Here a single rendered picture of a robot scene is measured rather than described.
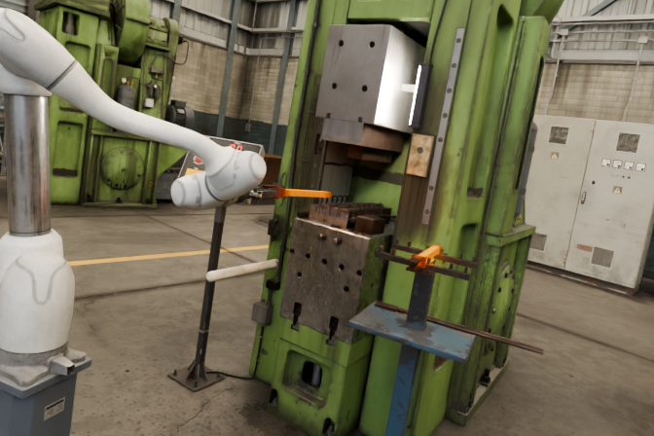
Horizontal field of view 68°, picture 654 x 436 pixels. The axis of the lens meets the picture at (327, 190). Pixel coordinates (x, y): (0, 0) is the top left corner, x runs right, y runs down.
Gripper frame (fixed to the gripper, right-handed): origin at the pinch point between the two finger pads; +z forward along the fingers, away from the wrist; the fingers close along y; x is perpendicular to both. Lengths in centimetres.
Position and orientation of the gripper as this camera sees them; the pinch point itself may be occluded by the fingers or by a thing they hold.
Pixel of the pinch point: (271, 191)
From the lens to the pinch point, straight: 171.3
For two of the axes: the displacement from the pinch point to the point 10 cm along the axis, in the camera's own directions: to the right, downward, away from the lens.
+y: 8.2, 1.9, -5.3
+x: 1.6, -9.8, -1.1
